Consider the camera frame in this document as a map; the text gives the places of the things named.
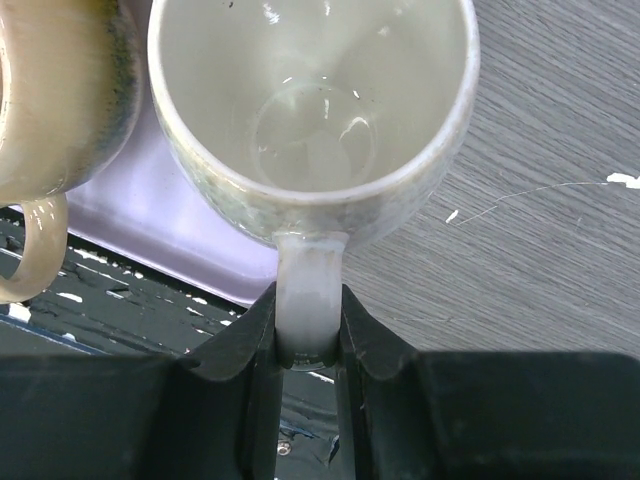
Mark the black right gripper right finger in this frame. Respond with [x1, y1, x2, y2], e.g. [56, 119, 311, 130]
[336, 289, 639, 479]

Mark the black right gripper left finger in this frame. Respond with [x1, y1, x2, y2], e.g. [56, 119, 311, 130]
[1, 288, 282, 479]

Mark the white speckled ceramic mug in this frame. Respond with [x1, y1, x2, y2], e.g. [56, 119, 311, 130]
[147, 1, 481, 370]

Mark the lavender plastic tray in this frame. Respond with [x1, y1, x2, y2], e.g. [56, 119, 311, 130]
[64, 0, 279, 309]

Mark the beige ceramic mug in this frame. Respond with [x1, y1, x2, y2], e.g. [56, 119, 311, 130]
[1, 1, 143, 304]

